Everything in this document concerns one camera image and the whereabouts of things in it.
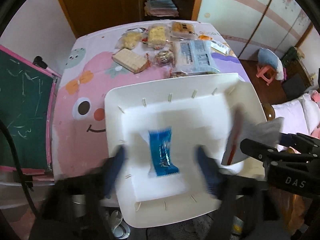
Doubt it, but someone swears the pastel wardrobe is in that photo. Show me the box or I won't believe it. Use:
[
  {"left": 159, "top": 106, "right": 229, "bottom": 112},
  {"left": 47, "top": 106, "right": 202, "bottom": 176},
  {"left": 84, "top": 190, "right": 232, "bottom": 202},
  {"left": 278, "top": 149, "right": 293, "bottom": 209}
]
[{"left": 197, "top": 0, "right": 319, "bottom": 60}]

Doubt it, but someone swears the green chalkboard pink frame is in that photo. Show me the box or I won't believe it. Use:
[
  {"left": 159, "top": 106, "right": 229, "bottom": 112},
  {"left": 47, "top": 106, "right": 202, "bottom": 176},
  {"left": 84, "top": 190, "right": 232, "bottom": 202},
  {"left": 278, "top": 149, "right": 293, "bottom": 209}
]
[{"left": 1, "top": 47, "right": 57, "bottom": 174}]

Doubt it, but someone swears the white pillow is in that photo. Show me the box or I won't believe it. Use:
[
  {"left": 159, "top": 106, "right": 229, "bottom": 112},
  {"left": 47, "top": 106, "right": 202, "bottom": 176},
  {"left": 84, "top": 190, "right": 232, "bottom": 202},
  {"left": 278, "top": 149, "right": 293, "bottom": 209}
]
[{"left": 272, "top": 93, "right": 319, "bottom": 135}]

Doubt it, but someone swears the yellow cake pack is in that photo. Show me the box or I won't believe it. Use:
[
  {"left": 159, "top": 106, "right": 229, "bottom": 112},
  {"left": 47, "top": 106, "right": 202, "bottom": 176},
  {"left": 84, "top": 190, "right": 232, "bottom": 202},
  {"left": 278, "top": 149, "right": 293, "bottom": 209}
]
[
  {"left": 148, "top": 24, "right": 170, "bottom": 50},
  {"left": 115, "top": 31, "right": 142, "bottom": 50}
]

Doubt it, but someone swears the white plastic tray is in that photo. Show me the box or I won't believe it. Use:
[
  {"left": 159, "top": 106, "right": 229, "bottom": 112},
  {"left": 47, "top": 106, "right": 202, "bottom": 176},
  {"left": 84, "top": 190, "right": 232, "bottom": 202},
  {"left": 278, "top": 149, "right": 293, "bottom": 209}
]
[{"left": 104, "top": 73, "right": 265, "bottom": 228}]

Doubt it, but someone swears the cartoon printed tablecloth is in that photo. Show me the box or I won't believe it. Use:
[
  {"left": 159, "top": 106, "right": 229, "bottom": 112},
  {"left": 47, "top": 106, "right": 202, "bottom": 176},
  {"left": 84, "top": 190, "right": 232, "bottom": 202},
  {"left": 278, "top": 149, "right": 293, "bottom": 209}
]
[{"left": 51, "top": 19, "right": 251, "bottom": 208}]

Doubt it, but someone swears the small blue snack packet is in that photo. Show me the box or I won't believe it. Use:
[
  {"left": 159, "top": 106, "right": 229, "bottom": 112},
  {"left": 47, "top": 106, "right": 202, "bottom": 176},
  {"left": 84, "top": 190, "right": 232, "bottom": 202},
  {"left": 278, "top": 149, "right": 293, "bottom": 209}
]
[{"left": 147, "top": 127, "right": 180, "bottom": 178}]

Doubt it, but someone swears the silver white snack bag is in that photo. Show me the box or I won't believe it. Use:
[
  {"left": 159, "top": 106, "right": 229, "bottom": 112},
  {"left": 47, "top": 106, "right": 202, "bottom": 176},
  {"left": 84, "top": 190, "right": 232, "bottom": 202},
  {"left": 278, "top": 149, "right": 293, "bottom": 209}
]
[{"left": 221, "top": 106, "right": 284, "bottom": 166}]

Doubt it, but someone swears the pink plastic stool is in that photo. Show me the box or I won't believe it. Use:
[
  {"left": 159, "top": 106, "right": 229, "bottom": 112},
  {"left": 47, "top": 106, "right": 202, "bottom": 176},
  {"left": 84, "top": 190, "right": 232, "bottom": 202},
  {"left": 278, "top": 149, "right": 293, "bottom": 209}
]
[{"left": 256, "top": 64, "right": 277, "bottom": 86}]

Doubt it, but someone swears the nut bar pack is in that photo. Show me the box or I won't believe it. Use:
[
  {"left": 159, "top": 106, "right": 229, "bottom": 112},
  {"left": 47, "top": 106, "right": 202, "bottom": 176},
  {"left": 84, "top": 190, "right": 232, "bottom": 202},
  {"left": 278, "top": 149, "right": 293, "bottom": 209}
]
[
  {"left": 154, "top": 50, "right": 174, "bottom": 67},
  {"left": 169, "top": 72, "right": 189, "bottom": 78}
]

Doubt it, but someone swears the brown wooden door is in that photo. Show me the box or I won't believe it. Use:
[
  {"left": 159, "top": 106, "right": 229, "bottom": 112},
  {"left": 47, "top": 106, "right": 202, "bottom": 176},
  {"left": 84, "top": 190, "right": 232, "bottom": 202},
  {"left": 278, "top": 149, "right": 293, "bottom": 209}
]
[{"left": 58, "top": 0, "right": 140, "bottom": 38}]

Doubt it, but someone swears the large clear blue snack bag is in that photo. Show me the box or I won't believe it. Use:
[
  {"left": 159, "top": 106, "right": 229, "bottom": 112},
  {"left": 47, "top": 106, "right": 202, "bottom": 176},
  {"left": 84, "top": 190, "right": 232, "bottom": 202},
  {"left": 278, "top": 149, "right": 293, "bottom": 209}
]
[{"left": 172, "top": 40, "right": 220, "bottom": 75}]

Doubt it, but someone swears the orange white snack packet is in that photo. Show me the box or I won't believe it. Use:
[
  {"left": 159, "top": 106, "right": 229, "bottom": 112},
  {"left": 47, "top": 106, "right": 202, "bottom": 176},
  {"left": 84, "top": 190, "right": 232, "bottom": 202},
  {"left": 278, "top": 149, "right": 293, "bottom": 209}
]
[{"left": 198, "top": 34, "right": 231, "bottom": 56}]

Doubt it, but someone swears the beige wafer biscuit pack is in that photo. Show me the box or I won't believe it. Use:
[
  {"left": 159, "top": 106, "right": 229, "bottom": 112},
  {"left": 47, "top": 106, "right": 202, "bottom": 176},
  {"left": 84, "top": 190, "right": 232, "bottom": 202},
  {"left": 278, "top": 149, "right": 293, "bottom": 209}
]
[{"left": 112, "top": 48, "right": 150, "bottom": 74}]

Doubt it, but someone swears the folded towels stack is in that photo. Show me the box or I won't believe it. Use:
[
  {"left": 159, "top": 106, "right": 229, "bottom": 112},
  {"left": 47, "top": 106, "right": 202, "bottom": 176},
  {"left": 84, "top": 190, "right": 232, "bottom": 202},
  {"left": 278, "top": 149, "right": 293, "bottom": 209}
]
[{"left": 144, "top": 0, "right": 179, "bottom": 18}]

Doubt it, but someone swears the orange pastry pack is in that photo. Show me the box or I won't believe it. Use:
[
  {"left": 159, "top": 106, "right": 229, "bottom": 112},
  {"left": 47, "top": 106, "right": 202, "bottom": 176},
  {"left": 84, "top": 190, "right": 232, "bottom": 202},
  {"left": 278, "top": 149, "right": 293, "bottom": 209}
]
[{"left": 171, "top": 21, "right": 197, "bottom": 39}]

